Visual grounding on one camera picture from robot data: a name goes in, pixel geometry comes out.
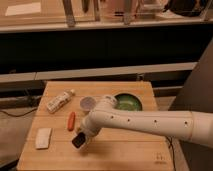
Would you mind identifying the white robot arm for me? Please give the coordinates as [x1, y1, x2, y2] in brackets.
[72, 95, 213, 148]

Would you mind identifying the black eraser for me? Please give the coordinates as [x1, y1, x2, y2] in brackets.
[72, 133, 86, 148]

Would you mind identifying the white paper sheet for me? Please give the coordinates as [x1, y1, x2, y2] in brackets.
[5, 2, 41, 16]

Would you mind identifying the orange carrot toy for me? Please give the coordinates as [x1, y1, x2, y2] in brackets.
[67, 112, 75, 131]

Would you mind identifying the white sponge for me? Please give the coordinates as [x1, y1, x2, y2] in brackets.
[35, 128, 52, 149]

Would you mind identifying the black floor cable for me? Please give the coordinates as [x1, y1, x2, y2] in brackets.
[0, 107, 38, 118]

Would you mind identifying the white plastic bottle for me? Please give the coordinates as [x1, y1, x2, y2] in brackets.
[46, 89, 75, 113]

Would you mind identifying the green bowl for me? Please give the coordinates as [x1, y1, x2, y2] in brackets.
[115, 93, 143, 111]

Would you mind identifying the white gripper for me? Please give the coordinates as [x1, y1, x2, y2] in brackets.
[73, 116, 100, 149]

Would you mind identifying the black cable at table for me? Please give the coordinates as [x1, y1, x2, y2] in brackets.
[165, 134, 176, 171]

